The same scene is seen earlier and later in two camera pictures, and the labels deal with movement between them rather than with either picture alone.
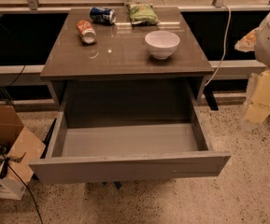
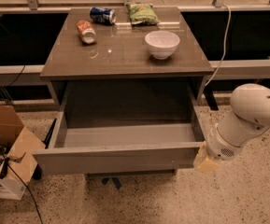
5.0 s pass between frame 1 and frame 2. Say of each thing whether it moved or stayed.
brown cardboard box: stayed
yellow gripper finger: moved
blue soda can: stayed
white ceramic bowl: stayed
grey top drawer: moved
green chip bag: stayed
